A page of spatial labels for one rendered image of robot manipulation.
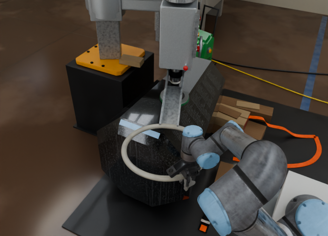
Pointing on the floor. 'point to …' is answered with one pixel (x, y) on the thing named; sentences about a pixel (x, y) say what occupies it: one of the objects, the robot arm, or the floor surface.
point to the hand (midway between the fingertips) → (182, 185)
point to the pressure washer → (207, 38)
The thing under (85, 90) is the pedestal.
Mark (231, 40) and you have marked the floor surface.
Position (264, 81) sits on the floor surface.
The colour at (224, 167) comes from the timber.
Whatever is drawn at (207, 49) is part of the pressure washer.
